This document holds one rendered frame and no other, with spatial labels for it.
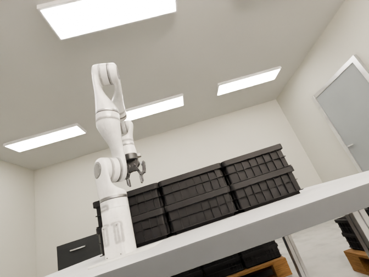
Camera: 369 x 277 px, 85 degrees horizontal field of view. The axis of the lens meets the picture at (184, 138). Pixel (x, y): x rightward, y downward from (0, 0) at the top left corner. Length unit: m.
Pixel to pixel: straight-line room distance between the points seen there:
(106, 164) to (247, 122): 4.55
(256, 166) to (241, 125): 4.08
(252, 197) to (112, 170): 0.59
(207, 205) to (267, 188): 0.27
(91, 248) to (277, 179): 2.11
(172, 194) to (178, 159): 3.70
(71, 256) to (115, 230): 2.02
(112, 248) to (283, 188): 0.70
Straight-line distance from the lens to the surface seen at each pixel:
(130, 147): 1.06
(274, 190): 0.98
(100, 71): 0.94
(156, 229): 0.93
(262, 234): 0.44
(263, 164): 0.99
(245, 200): 0.94
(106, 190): 0.74
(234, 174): 0.95
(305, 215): 0.48
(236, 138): 4.87
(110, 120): 0.82
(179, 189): 0.92
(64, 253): 2.75
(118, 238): 0.71
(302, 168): 5.14
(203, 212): 0.91
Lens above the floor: 0.74
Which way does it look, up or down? 21 degrees up
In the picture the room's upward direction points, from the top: 18 degrees counter-clockwise
